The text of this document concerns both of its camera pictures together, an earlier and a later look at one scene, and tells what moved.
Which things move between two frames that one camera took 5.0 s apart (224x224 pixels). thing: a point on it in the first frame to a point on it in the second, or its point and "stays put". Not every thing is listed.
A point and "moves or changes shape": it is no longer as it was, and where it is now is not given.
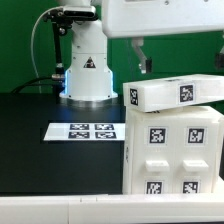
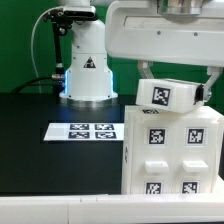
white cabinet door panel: (153, 157) stays put
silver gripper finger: (219, 63) to (203, 92)
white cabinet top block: (157, 95) moves or changes shape
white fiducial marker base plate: (85, 132) stays put
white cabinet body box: (172, 152) stays put
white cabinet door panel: (196, 148) stays put
